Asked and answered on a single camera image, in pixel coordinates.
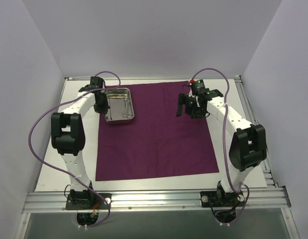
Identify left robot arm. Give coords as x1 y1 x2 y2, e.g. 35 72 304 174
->
51 76 109 209

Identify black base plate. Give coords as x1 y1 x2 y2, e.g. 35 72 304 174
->
65 191 111 210
200 190 245 208

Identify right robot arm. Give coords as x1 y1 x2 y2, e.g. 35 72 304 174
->
176 88 267 206

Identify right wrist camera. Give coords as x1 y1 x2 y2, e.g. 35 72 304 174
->
189 79 208 96

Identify steel scissors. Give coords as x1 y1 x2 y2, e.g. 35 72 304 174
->
122 98 132 119

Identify steel instrument tray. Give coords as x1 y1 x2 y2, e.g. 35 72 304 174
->
104 88 135 124

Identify purple cloth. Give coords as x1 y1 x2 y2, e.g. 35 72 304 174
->
96 82 219 181

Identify aluminium rail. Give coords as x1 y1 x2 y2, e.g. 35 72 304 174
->
234 75 278 188
22 187 291 213

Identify aluminium front rail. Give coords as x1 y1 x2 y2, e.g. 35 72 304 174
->
22 187 291 213

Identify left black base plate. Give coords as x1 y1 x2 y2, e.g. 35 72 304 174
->
65 191 111 210

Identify aluminium right rail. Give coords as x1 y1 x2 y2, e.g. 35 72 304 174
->
234 75 278 188

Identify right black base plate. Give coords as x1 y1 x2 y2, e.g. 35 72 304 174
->
200 190 245 208

